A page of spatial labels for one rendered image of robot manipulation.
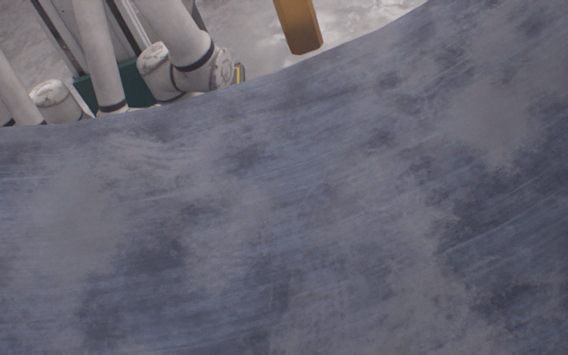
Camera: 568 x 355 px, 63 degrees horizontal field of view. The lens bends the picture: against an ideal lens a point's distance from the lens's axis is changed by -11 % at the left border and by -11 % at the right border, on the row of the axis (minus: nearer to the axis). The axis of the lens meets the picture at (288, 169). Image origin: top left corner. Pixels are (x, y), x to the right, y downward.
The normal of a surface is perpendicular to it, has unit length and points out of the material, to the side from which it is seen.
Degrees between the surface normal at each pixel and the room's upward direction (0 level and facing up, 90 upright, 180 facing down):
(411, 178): 5
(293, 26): 90
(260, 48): 0
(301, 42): 90
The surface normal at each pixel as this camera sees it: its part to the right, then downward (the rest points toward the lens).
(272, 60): -0.25, -0.61
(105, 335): 0.00, -0.68
